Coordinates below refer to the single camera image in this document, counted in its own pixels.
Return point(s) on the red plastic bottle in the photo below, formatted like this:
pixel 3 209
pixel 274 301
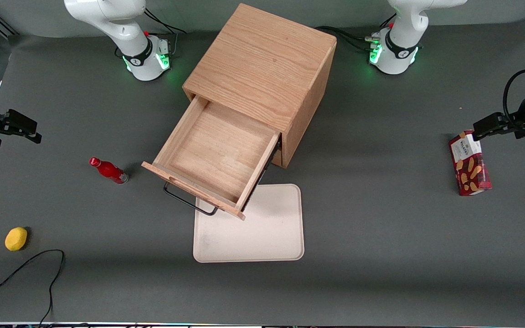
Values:
pixel 107 170

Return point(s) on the yellow lemon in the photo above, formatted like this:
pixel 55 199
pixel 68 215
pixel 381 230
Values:
pixel 16 238

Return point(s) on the beige plastic tray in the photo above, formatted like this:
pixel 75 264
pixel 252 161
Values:
pixel 267 232

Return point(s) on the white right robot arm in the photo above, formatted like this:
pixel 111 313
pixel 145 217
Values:
pixel 135 45

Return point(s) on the oak wooden drawer cabinet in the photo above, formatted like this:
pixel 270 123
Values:
pixel 262 59

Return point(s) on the red Walkers cookie box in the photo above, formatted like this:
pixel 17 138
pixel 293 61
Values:
pixel 471 168

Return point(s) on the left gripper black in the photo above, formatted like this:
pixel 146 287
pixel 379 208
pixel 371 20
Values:
pixel 521 115

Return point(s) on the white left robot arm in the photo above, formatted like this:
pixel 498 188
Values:
pixel 399 43

